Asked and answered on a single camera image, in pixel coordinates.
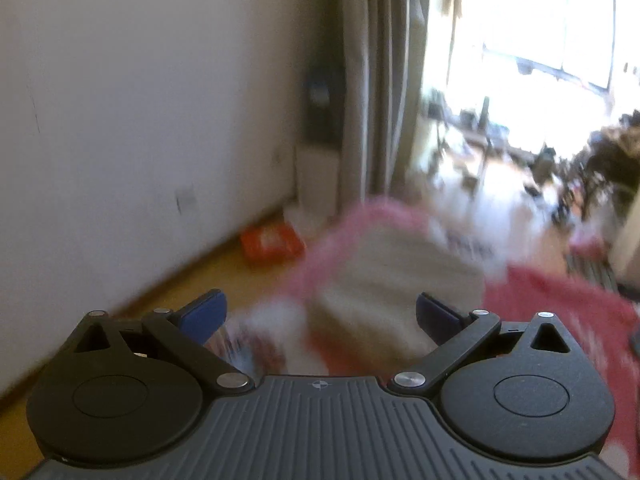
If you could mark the cream cloth garment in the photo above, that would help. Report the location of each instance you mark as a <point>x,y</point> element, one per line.
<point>395,280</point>

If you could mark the red box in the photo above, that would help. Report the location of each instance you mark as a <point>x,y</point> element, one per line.
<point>272,242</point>

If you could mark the black wheelchair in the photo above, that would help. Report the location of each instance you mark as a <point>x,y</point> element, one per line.
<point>617,160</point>

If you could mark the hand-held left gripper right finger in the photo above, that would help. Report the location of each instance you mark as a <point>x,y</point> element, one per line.
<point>432,317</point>

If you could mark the window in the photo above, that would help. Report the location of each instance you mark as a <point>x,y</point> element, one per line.
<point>540,20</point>

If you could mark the striped floor mat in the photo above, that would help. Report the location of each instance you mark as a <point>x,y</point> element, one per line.
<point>592,270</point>

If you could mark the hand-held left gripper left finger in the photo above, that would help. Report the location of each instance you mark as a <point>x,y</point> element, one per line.
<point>202,317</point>

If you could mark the beige curtain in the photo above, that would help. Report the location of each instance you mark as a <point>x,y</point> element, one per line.
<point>380,85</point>

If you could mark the white box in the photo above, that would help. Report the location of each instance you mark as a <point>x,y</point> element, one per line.
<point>317,175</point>

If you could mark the pink floral blanket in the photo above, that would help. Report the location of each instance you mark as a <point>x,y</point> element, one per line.
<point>550,300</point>

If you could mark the dark cabinet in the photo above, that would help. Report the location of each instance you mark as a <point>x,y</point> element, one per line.
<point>320,110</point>

